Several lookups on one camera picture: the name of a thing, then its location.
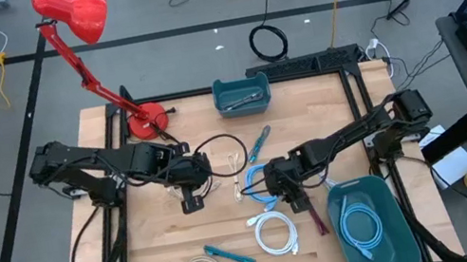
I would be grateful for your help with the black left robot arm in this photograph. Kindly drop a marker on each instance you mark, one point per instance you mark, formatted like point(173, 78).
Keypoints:
point(133, 160)

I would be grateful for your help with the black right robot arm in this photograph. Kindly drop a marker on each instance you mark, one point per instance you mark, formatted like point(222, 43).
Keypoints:
point(349, 132)

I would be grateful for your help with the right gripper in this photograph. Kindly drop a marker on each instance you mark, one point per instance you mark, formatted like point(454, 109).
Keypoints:
point(282, 175)

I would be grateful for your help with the small teal bin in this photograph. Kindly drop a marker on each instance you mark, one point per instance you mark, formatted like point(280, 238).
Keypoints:
point(254, 84)

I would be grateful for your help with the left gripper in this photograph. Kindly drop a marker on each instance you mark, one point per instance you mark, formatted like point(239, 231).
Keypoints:
point(192, 172)

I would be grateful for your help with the red desk lamp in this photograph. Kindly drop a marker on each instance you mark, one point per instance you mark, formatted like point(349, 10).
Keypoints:
point(73, 14)

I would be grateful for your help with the black perforated bar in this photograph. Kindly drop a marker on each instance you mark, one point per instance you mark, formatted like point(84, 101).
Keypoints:
point(299, 64)

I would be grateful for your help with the white paper sheet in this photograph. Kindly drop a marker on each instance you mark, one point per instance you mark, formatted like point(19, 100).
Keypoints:
point(432, 137)
point(454, 166)

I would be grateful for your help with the black aluminium table frame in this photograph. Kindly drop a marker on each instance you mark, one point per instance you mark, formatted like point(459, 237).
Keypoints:
point(344, 82)

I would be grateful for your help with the large teal bin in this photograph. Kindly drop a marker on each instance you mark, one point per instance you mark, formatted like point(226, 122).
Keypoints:
point(405, 255)

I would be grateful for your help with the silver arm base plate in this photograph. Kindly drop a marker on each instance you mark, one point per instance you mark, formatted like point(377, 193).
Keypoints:
point(366, 141)
point(73, 193)

